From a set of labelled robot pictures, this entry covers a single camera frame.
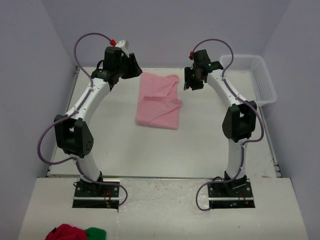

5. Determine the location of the pink t shirt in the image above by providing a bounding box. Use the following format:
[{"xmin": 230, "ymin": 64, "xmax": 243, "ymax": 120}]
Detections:
[{"xmin": 135, "ymin": 72, "xmax": 182, "ymax": 130}]

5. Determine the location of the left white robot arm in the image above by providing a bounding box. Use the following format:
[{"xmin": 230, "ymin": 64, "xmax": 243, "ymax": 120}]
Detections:
[{"xmin": 54, "ymin": 43, "xmax": 142, "ymax": 197}]

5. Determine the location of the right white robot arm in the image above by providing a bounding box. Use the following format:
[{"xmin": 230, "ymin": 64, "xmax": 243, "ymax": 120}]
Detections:
[{"xmin": 184, "ymin": 49, "xmax": 257, "ymax": 197}]

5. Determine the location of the white plastic basket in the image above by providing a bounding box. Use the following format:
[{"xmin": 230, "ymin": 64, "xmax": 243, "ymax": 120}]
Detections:
[{"xmin": 219, "ymin": 54, "xmax": 277, "ymax": 107}]

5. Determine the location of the green folded t shirt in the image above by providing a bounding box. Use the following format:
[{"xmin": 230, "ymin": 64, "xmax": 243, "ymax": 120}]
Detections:
[{"xmin": 84, "ymin": 227, "xmax": 107, "ymax": 240}]

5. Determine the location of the red folded t shirt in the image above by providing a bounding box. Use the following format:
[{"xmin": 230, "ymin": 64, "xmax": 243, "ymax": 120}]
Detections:
[{"xmin": 45, "ymin": 224, "xmax": 88, "ymax": 240}]

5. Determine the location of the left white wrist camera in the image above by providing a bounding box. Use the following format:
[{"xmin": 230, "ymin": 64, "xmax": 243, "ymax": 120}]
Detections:
[{"xmin": 109, "ymin": 39, "xmax": 130, "ymax": 58}]

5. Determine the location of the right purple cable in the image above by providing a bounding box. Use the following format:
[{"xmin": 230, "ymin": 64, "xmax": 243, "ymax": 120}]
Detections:
[{"xmin": 195, "ymin": 38, "xmax": 265, "ymax": 212}]

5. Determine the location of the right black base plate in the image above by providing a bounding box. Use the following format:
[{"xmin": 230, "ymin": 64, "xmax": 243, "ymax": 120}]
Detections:
[{"xmin": 207, "ymin": 178, "xmax": 256, "ymax": 210}]

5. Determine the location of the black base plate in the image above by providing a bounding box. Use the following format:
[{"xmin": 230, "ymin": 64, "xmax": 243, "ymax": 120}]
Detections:
[
  {"xmin": 72, "ymin": 179, "xmax": 120, "ymax": 210},
  {"xmin": 207, "ymin": 178, "xmax": 256, "ymax": 210}
]

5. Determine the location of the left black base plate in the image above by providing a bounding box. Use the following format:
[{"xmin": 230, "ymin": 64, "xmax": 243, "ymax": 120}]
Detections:
[{"xmin": 72, "ymin": 179, "xmax": 120, "ymax": 210}]

